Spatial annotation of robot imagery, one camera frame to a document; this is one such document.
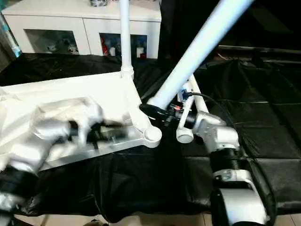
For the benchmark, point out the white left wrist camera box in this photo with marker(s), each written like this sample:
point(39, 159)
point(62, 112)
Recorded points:
point(87, 117)

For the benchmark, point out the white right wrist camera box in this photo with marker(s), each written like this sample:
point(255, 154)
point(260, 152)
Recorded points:
point(186, 106)

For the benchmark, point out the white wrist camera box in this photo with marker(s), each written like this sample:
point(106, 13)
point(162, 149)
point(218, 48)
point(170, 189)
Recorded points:
point(186, 106)
point(87, 117)

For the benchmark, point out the white plastic table top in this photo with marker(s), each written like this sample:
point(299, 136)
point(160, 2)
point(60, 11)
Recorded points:
point(56, 99)

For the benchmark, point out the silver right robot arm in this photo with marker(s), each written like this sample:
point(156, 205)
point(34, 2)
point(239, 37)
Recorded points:
point(225, 155)

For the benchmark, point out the beige curtain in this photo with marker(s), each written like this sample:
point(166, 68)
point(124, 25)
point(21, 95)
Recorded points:
point(5, 37)

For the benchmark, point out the small white cup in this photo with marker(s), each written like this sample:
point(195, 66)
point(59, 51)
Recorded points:
point(139, 51)
point(112, 51)

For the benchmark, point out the white sideboard cabinet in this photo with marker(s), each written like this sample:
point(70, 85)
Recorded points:
point(70, 19)

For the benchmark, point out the black plastic mat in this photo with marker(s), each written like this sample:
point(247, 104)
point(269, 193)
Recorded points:
point(268, 103)

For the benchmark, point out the grey toy figure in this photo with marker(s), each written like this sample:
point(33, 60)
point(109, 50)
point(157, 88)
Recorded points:
point(99, 2)

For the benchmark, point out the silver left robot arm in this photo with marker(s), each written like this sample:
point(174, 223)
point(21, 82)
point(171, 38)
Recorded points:
point(28, 146)

